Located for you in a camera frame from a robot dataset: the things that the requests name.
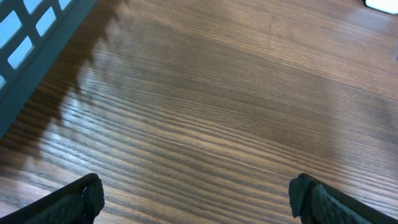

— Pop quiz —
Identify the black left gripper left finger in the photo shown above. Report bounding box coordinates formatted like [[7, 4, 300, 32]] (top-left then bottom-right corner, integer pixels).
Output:
[[1, 173, 104, 224]]

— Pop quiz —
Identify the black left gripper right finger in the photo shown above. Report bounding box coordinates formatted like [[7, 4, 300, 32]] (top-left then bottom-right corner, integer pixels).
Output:
[[289, 173, 397, 224]]

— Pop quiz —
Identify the white barcode scanner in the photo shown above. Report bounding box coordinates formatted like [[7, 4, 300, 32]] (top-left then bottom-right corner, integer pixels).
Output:
[[364, 0, 398, 14]]

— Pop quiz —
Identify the grey plastic basket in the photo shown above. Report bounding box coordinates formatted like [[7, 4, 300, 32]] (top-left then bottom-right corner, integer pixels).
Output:
[[1, 0, 96, 135]]

